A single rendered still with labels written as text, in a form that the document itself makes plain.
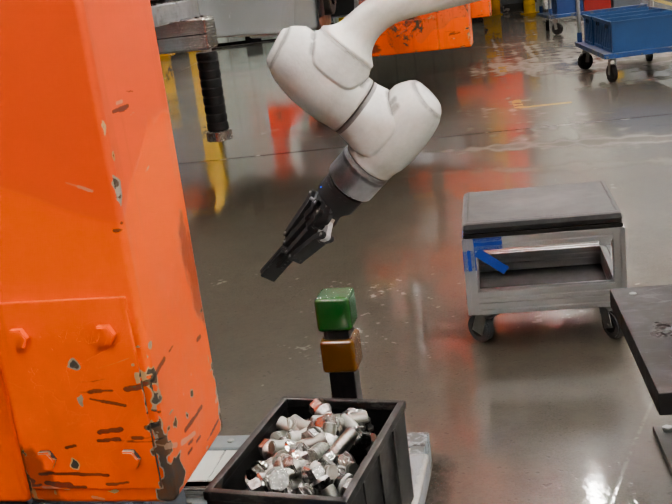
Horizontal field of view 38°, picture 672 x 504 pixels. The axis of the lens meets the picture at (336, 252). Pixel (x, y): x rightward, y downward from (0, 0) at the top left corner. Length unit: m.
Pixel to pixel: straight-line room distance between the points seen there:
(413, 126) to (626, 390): 1.02
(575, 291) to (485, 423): 0.51
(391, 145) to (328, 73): 0.15
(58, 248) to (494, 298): 1.74
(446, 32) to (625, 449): 3.26
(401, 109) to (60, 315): 0.76
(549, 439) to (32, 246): 1.42
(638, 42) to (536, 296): 4.53
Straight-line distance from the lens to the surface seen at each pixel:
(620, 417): 2.23
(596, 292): 2.57
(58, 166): 0.92
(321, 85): 1.54
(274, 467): 0.93
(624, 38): 6.93
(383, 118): 1.56
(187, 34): 1.64
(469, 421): 2.24
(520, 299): 2.56
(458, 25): 5.03
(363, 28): 1.56
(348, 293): 1.09
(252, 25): 4.07
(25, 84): 0.92
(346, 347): 1.10
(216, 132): 1.65
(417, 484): 1.12
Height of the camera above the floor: 1.01
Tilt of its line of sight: 16 degrees down
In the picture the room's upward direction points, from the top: 7 degrees counter-clockwise
